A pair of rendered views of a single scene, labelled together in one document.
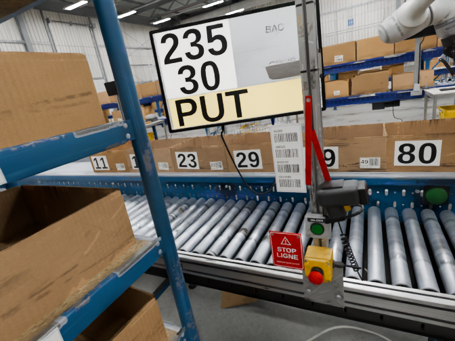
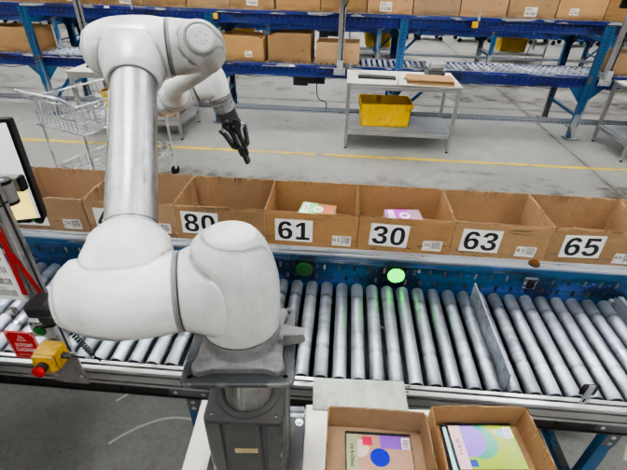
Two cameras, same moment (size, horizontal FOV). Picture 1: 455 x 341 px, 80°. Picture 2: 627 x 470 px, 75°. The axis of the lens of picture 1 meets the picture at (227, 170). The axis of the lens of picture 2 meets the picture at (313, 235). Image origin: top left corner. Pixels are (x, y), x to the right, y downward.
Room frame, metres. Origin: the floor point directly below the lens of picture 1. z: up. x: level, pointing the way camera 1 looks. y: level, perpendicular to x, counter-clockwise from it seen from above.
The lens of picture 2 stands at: (-0.48, -0.60, 1.91)
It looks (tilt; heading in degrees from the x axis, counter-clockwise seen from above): 34 degrees down; 335
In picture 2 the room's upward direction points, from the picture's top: 2 degrees clockwise
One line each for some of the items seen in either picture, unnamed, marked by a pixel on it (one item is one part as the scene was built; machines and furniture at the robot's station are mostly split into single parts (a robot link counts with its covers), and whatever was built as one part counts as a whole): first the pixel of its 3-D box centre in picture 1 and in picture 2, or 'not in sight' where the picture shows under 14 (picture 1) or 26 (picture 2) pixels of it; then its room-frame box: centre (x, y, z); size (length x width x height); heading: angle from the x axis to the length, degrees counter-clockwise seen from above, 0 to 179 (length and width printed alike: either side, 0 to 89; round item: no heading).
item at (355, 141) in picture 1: (340, 147); (145, 202); (1.34, -0.59, 0.97); 0.39 x 0.29 x 0.17; 61
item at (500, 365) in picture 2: not in sight; (487, 331); (0.23, -1.67, 0.76); 0.46 x 0.01 x 0.09; 151
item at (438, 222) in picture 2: not in sight; (400, 218); (0.77, -1.62, 0.96); 0.39 x 0.29 x 0.17; 61
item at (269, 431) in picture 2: not in sight; (253, 426); (0.12, -0.73, 0.91); 0.26 x 0.26 x 0.33; 64
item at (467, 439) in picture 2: not in sight; (485, 446); (-0.12, -1.32, 0.79); 0.19 x 0.14 x 0.02; 66
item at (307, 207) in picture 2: not in sight; (316, 215); (1.00, -1.31, 0.92); 0.16 x 0.11 x 0.07; 53
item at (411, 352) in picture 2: not in sight; (408, 332); (0.37, -1.41, 0.72); 0.52 x 0.05 x 0.05; 151
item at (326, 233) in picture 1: (317, 226); (42, 327); (0.67, -0.22, 0.95); 0.07 x 0.03 x 0.07; 61
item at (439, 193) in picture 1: (436, 196); not in sight; (0.97, -0.81, 0.81); 0.07 x 0.01 x 0.07; 61
